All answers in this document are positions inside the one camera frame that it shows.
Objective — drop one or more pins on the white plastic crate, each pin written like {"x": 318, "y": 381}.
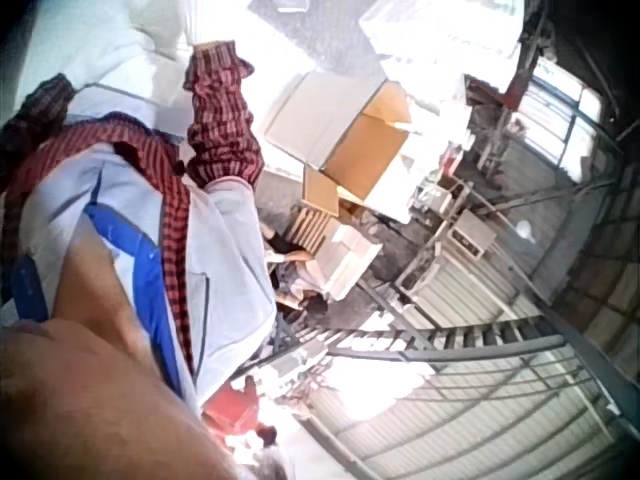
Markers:
{"x": 347, "y": 260}

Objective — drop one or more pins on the white box-shaped machine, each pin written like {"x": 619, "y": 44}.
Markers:
{"x": 470, "y": 234}

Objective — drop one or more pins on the open brown cardboard box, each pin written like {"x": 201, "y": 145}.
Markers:
{"x": 360, "y": 150}

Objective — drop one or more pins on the white sack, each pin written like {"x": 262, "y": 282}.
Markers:
{"x": 115, "y": 50}

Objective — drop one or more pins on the grey metal stairway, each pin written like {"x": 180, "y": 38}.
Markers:
{"x": 450, "y": 345}

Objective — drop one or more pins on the red metal machine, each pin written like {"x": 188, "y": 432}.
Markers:
{"x": 515, "y": 85}

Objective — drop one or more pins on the wooden slatted crate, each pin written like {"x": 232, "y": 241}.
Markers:
{"x": 311, "y": 228}

